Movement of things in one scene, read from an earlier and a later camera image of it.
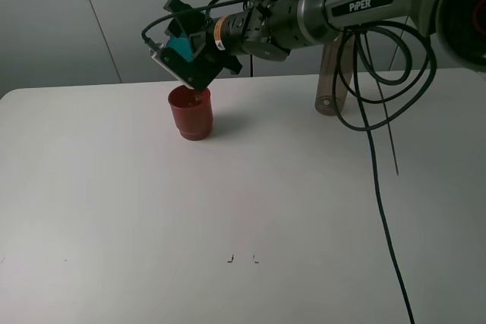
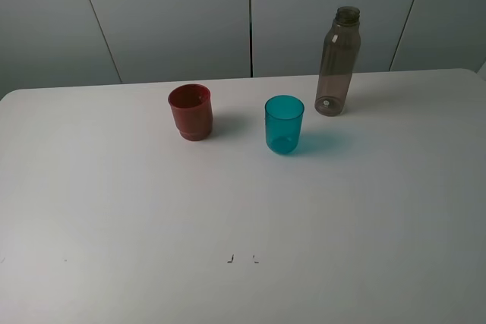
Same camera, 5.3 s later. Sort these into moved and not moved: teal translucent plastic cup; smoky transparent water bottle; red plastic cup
Moved: teal translucent plastic cup
Not moved: smoky transparent water bottle; red plastic cup
